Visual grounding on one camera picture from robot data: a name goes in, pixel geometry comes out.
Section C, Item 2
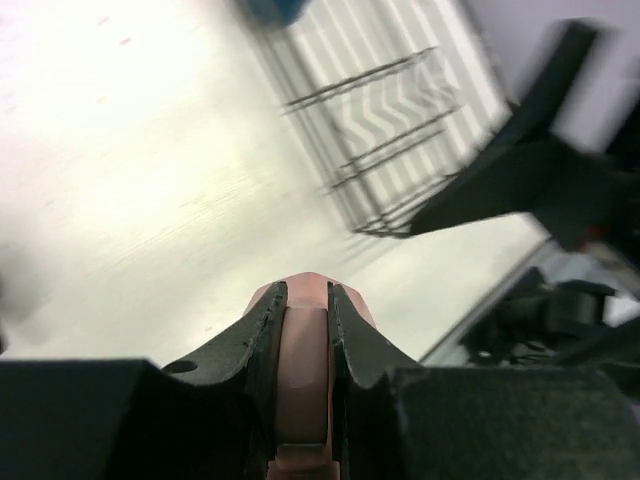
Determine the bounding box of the pink cup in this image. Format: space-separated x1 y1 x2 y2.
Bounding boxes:
265 272 375 479

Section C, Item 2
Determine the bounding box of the blue mug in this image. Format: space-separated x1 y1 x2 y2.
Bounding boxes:
236 0 310 27

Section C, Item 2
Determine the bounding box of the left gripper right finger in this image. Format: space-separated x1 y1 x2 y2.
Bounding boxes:
328 285 639 479

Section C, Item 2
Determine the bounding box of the dark wire dish rack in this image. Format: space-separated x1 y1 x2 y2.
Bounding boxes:
249 0 509 237

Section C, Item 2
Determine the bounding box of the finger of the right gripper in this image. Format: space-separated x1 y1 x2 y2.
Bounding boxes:
409 20 639 250

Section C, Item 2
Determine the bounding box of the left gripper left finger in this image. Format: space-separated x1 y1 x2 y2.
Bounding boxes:
1 282 287 479

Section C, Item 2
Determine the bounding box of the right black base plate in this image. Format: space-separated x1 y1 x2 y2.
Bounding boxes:
461 268 639 366

